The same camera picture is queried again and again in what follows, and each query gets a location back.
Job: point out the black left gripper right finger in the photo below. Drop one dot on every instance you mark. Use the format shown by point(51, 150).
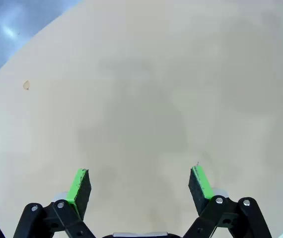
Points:
point(198, 191)

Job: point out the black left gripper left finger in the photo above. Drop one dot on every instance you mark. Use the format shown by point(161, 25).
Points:
point(80, 196)

